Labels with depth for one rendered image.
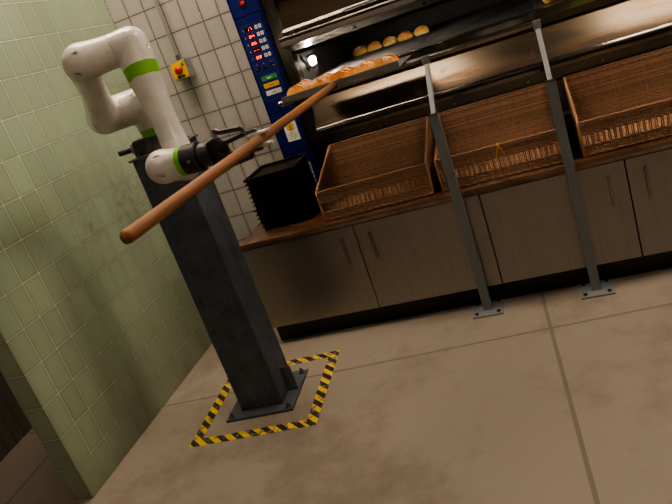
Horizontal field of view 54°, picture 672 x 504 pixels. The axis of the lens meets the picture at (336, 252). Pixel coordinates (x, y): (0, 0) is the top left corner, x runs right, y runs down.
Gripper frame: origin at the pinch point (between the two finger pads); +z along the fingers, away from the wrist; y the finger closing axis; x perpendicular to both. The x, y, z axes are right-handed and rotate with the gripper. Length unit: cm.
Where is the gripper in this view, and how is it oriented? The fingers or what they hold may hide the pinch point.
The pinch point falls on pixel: (260, 138)
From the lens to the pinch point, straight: 201.4
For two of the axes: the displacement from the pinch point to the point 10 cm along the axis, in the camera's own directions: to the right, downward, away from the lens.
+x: -2.3, 4.0, -8.9
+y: 3.1, 8.9, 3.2
